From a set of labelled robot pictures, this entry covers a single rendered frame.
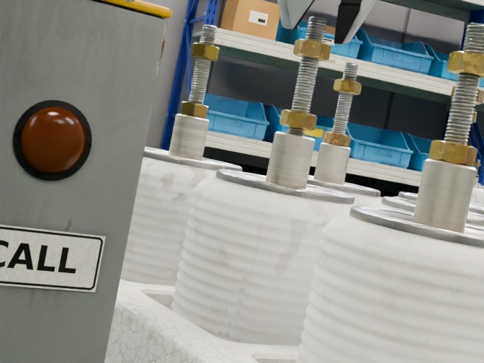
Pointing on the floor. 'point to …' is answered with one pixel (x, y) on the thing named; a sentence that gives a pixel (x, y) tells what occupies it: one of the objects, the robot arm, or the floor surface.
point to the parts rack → (266, 54)
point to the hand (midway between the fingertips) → (330, 12)
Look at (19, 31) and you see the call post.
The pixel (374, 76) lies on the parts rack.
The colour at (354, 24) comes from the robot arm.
